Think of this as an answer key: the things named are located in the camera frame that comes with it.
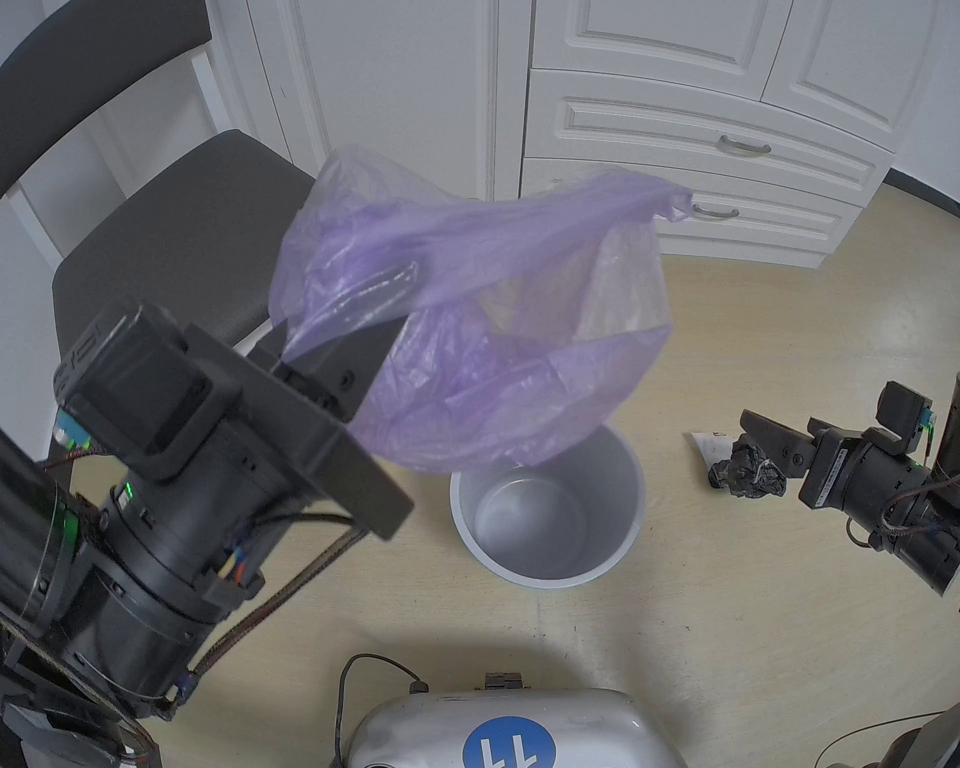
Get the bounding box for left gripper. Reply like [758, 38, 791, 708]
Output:
[105, 258, 420, 601]

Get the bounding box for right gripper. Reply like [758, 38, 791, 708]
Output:
[738, 408, 933, 526]

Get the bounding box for black plastic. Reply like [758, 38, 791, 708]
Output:
[707, 441, 789, 500]

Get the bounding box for purple plastic bag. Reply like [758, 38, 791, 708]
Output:
[267, 144, 695, 475]

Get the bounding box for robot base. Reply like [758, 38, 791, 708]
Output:
[346, 672, 687, 768]

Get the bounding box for white trash bin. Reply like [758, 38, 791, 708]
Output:
[448, 423, 648, 590]

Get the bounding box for white printed paper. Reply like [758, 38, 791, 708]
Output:
[684, 430, 740, 489]

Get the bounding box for white chair grey cushions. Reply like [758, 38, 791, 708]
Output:
[0, 0, 320, 357]

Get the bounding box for white wardrobe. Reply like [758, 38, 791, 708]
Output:
[206, 0, 946, 271]

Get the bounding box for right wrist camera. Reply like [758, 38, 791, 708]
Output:
[873, 381, 936, 456]

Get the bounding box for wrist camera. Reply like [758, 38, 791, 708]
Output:
[873, 381, 936, 456]
[52, 300, 245, 481]

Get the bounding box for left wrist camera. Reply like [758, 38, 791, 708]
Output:
[52, 300, 245, 481]

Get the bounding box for black cable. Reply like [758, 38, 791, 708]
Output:
[816, 711, 948, 768]
[332, 653, 430, 768]

